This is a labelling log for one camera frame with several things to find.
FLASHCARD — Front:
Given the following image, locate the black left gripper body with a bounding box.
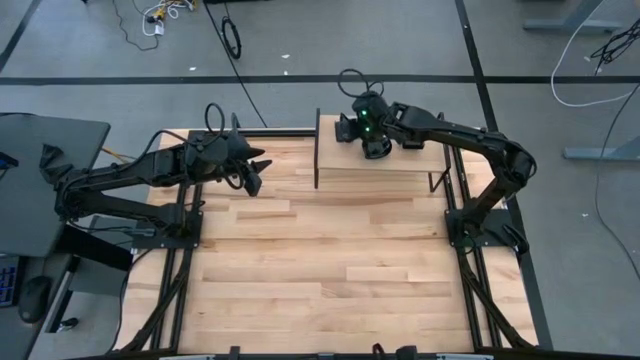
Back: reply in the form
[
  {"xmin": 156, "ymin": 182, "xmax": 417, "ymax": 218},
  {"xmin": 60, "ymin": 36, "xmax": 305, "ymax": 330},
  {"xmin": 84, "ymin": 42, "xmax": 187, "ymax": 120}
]
[{"xmin": 185, "ymin": 129, "xmax": 252, "ymax": 187}]

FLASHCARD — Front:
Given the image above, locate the long black floor cable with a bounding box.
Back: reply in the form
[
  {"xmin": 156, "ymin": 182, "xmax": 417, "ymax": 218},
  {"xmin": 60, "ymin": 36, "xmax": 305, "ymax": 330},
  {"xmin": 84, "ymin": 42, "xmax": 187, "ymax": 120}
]
[{"xmin": 593, "ymin": 82, "xmax": 640, "ymax": 284}]

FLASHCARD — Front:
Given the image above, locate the black coiled floor cable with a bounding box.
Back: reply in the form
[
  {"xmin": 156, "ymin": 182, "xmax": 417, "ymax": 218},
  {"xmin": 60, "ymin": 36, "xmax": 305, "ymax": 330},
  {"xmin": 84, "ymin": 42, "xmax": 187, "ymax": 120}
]
[{"xmin": 202, "ymin": 0, "xmax": 269, "ymax": 129}]

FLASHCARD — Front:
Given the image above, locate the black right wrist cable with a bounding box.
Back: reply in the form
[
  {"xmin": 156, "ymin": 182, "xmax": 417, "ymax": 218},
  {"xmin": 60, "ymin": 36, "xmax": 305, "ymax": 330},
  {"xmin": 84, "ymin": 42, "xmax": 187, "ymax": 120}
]
[{"xmin": 337, "ymin": 68, "xmax": 386, "ymax": 100}]

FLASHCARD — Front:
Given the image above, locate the yellow floor cable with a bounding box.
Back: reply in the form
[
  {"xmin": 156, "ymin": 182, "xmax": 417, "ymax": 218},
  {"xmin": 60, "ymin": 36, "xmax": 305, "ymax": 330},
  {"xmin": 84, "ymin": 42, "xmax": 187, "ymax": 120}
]
[{"xmin": 101, "ymin": 146, "xmax": 132, "ymax": 165}]

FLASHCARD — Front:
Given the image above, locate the white floor cable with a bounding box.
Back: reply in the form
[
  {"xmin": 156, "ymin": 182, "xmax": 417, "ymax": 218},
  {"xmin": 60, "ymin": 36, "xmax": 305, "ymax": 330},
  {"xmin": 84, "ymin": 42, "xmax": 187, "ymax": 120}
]
[{"xmin": 549, "ymin": 0, "xmax": 640, "ymax": 109}]

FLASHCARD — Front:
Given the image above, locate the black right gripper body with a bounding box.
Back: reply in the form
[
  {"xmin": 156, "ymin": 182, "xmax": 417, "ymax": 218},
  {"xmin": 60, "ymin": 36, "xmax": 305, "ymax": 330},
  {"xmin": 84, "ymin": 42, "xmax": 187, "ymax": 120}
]
[{"xmin": 334, "ymin": 113, "xmax": 362, "ymax": 144}]

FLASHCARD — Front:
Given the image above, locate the black computer mouse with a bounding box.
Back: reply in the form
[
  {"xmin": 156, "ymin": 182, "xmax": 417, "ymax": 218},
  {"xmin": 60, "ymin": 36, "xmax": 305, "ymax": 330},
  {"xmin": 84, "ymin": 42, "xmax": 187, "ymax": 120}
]
[{"xmin": 18, "ymin": 275, "xmax": 53, "ymax": 324}]

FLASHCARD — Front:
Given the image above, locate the black crumpled object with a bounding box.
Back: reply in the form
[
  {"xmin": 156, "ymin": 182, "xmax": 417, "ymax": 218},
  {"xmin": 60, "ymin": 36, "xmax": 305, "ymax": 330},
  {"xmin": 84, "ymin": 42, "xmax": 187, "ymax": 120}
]
[
  {"xmin": 39, "ymin": 143, "xmax": 65, "ymax": 169},
  {"xmin": 39, "ymin": 163, "xmax": 75, "ymax": 186}
]

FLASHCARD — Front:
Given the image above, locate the black keyboard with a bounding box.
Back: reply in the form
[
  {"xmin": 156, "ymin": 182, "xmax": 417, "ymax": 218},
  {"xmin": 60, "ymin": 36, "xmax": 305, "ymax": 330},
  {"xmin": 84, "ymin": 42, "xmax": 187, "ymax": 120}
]
[{"xmin": 0, "ymin": 253, "xmax": 22, "ymax": 308}]

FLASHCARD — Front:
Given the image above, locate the black side desk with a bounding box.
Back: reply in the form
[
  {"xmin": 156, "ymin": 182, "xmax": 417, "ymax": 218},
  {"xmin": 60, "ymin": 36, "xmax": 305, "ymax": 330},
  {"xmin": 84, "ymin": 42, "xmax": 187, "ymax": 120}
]
[{"xmin": 0, "ymin": 112, "xmax": 112, "ymax": 259}]

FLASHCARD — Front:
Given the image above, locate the wooden shelf with black legs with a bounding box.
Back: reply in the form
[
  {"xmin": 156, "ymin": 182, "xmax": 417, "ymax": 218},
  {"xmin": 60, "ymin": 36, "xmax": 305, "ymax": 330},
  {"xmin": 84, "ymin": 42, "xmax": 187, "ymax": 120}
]
[{"xmin": 312, "ymin": 107, "xmax": 454, "ymax": 194}]

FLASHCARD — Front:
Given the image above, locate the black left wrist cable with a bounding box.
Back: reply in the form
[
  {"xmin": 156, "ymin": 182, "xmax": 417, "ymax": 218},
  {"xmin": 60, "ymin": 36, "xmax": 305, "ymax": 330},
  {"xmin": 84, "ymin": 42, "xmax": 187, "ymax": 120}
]
[{"xmin": 132, "ymin": 102, "xmax": 247, "ymax": 191}]

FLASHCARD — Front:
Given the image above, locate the black cable bundle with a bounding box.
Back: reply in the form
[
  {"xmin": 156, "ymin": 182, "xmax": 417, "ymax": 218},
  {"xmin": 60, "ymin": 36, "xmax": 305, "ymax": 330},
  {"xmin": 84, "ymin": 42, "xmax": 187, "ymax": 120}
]
[{"xmin": 589, "ymin": 22, "xmax": 640, "ymax": 76}]

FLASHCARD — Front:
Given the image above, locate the white and yellow cable bundle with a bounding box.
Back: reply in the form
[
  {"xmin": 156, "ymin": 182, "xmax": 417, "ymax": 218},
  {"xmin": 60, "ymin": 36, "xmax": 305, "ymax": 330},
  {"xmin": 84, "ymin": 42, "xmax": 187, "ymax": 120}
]
[{"xmin": 141, "ymin": 0, "xmax": 197, "ymax": 38}]

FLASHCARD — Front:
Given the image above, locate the grey table base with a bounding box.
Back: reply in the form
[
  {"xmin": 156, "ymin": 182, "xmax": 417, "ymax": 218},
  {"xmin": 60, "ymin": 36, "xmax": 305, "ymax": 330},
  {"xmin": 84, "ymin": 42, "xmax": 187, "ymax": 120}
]
[
  {"xmin": 563, "ymin": 133, "xmax": 640, "ymax": 162},
  {"xmin": 523, "ymin": 0, "xmax": 640, "ymax": 35}
]

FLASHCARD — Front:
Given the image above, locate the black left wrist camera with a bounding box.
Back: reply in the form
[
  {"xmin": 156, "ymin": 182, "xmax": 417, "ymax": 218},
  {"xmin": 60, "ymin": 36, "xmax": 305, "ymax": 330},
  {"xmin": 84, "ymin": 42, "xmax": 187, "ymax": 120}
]
[{"xmin": 243, "ymin": 171, "xmax": 264, "ymax": 198}]

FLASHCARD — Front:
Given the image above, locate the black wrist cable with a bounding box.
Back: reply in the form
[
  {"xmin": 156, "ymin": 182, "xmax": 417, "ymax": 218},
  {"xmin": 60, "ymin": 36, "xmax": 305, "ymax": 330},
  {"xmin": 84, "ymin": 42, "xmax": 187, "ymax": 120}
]
[
  {"xmin": 132, "ymin": 102, "xmax": 247, "ymax": 191},
  {"xmin": 337, "ymin": 68, "xmax": 386, "ymax": 100}
]

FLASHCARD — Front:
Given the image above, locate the grey desk base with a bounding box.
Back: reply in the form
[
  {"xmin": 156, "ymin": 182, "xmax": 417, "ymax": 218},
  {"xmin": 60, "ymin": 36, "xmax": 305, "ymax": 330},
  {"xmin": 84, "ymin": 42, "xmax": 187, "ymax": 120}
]
[{"xmin": 44, "ymin": 214, "xmax": 136, "ymax": 334}]

